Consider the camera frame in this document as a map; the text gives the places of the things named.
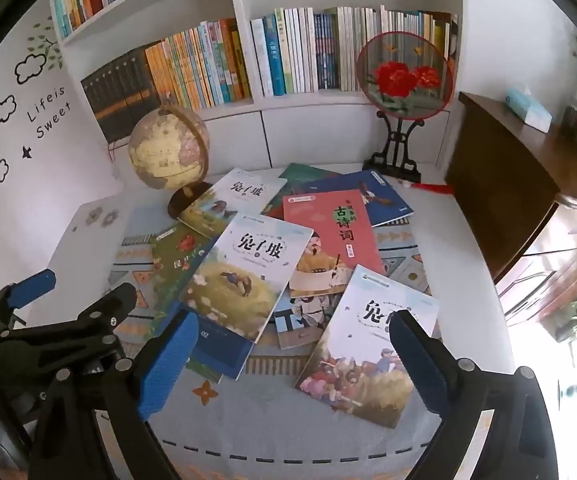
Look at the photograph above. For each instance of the dark wooden cabinet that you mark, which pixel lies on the dark wooden cabinet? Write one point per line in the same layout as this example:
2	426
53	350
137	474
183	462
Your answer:
503	180

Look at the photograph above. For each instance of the row of black hardcover volumes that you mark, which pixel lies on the row of black hardcover volumes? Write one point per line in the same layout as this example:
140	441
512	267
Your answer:
118	90

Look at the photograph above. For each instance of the light blue tissue box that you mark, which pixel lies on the light blue tissue box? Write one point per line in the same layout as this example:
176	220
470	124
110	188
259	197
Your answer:
528	110

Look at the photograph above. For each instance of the row of white blue books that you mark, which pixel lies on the row of white blue books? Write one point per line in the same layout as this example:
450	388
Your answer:
308	50

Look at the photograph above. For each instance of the dark blue picture book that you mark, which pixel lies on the dark blue picture book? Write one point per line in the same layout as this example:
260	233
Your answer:
218	355
386	200

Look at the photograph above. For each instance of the green insect book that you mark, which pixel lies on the green insect book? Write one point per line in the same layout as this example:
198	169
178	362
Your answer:
178	255

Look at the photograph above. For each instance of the round embroidered flower fan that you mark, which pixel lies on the round embroidered flower fan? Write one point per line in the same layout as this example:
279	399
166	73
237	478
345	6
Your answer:
403	77

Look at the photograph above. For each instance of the white bookshelf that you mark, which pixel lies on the white bookshelf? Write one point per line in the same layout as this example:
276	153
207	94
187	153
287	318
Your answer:
318	130

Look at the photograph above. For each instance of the row of orange colourful books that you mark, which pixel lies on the row of orange colourful books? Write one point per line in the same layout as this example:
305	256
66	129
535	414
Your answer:
193	65

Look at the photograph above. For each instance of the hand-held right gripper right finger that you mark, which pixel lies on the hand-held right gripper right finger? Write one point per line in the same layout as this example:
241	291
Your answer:
418	360

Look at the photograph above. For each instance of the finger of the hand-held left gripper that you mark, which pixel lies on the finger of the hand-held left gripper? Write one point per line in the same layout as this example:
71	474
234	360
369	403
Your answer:
103	305
31	287

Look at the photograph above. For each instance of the white rabbit cover book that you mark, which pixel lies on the white rabbit cover book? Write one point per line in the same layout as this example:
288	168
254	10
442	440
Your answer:
248	270
353	360
238	192

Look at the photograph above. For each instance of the light blue cartoon book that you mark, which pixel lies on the light blue cartoon book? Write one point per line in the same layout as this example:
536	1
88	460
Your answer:
293	322

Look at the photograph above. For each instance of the antique desk globe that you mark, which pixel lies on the antique desk globe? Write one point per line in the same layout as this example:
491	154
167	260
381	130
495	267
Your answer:
163	150

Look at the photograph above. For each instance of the red tassel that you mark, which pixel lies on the red tassel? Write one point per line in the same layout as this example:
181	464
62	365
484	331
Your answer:
436	189

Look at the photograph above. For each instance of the teal green book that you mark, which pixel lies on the teal green book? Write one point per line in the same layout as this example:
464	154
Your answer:
301	175

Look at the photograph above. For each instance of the red poetry book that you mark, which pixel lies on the red poetry book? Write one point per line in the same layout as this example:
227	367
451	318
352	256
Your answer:
333	230

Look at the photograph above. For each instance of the patterned blue table mat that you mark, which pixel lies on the patterned blue table mat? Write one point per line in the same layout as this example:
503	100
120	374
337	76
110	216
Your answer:
268	425

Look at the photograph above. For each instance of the black carved fan stand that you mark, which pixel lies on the black carved fan stand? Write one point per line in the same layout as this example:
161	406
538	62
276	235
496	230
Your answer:
393	155

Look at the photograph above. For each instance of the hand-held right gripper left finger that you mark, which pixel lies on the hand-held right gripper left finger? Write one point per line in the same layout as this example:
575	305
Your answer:
168	365

